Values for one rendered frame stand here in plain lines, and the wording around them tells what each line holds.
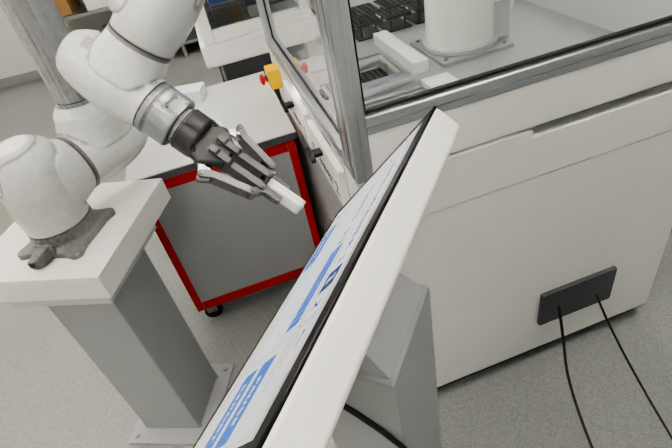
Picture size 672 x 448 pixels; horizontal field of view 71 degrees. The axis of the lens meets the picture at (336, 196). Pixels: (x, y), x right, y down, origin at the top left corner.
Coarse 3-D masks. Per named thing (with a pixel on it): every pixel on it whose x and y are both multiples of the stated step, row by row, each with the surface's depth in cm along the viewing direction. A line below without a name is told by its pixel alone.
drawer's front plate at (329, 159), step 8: (312, 120) 129; (312, 128) 126; (312, 136) 128; (320, 136) 122; (312, 144) 133; (320, 144) 119; (328, 152) 115; (320, 160) 128; (328, 160) 114; (336, 160) 111; (328, 168) 118; (336, 168) 109; (328, 176) 123; (336, 176) 110; (344, 176) 108; (344, 184) 110; (336, 192) 118; (344, 192) 111; (344, 200) 112
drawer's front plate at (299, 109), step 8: (288, 88) 149; (288, 96) 152; (296, 96) 143; (296, 104) 139; (296, 112) 145; (304, 112) 134; (296, 120) 151; (304, 120) 133; (304, 128) 138; (304, 136) 145
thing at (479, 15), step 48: (384, 0) 82; (432, 0) 84; (480, 0) 87; (528, 0) 90; (576, 0) 93; (624, 0) 97; (384, 48) 87; (432, 48) 89; (480, 48) 93; (528, 48) 96; (384, 96) 92
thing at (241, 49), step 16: (208, 32) 202; (224, 32) 204; (240, 32) 206; (256, 32) 209; (208, 48) 206; (224, 48) 208; (240, 48) 210; (256, 48) 212; (208, 64) 210; (224, 64) 212; (240, 64) 216; (256, 64) 218; (224, 80) 272
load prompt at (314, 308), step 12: (408, 144) 66; (384, 180) 63; (372, 204) 59; (360, 216) 61; (360, 228) 55; (348, 240) 57; (348, 252) 52; (336, 264) 53; (336, 276) 49; (324, 288) 50; (324, 300) 46; (312, 312) 47; (300, 324) 49
